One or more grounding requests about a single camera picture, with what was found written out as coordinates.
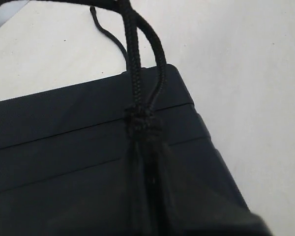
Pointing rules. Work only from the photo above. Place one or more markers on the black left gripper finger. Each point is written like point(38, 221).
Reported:
point(194, 209)

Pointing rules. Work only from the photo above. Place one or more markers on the black plastic carrying case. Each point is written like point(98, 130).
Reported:
point(76, 161)

